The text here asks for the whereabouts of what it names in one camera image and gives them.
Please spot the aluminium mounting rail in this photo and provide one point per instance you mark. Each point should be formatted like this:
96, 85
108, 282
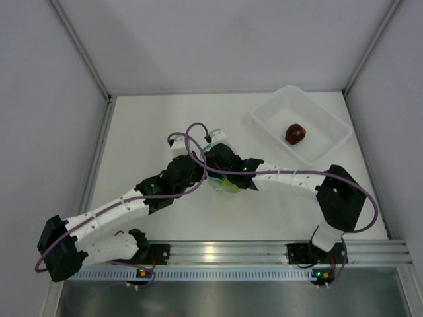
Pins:
358, 252

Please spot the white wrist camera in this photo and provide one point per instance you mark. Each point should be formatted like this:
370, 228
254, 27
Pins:
177, 146
215, 137

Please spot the red fake apple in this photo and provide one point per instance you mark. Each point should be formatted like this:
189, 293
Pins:
294, 134

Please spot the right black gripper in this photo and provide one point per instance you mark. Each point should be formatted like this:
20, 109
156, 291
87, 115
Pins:
214, 174

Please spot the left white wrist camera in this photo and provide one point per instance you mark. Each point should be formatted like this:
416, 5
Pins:
177, 146

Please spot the white slotted cable duct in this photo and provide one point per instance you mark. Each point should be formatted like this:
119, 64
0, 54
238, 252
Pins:
199, 274

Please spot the green fake food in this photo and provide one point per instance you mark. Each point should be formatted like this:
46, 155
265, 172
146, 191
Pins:
228, 187

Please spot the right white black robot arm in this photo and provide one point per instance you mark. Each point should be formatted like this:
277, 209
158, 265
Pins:
339, 200

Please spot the clear zip top bag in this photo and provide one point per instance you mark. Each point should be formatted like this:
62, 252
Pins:
213, 182

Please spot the right aluminium frame post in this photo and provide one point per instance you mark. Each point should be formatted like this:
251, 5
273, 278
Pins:
375, 39

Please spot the clear plastic bin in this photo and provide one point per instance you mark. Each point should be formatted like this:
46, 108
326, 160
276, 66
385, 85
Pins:
325, 132

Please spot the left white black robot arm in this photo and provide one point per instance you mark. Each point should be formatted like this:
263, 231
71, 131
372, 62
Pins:
67, 245

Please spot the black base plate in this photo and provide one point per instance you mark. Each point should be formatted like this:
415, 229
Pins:
154, 254
304, 253

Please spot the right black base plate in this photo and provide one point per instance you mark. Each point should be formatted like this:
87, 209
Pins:
304, 253

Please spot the left aluminium frame post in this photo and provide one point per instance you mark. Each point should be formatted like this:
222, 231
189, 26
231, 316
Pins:
77, 43

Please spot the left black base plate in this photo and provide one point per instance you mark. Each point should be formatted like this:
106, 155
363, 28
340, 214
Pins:
154, 254

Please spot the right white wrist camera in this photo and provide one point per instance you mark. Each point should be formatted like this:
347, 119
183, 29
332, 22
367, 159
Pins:
215, 137

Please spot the aluminium frame post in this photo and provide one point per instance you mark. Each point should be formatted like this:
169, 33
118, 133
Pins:
375, 39
77, 43

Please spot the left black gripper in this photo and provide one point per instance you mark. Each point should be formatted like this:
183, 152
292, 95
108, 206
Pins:
198, 170

